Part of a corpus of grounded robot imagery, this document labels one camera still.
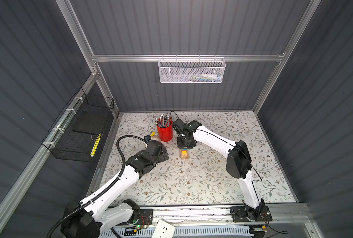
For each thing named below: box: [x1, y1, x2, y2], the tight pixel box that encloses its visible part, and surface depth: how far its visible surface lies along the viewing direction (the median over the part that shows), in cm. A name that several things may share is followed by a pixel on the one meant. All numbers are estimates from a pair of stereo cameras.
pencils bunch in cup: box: [155, 113, 173, 128], surface depth 98 cm
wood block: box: [179, 148, 190, 160], surface depth 95 cm
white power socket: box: [151, 219, 176, 238], surface depth 68 cm
